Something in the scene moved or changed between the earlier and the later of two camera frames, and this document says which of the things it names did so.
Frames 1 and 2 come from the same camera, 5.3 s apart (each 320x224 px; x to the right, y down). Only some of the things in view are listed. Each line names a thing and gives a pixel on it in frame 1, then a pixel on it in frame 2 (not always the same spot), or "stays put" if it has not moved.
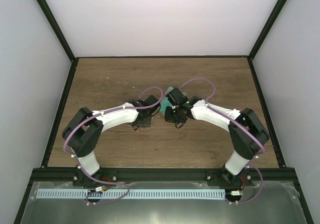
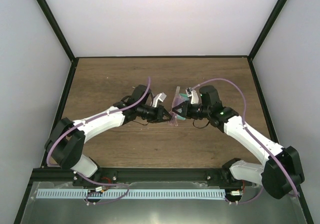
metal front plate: (267, 202) stays put
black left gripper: (147, 124) to (159, 114)
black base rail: (196, 174) stays put
